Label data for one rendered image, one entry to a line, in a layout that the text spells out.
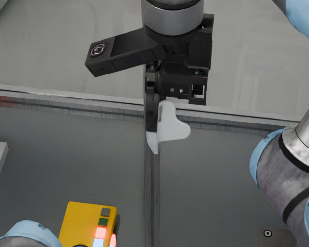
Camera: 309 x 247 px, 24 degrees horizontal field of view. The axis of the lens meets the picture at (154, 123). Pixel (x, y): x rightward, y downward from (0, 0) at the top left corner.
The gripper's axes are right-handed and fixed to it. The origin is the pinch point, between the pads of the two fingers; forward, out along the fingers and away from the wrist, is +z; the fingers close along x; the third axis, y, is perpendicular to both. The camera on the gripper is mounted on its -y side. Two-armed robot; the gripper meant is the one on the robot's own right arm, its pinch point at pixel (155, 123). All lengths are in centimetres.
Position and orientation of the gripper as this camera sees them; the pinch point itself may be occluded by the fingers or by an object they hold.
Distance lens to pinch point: 102.7
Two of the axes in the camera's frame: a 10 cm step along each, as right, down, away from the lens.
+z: 0.0, 6.6, 7.5
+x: 1.4, -7.5, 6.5
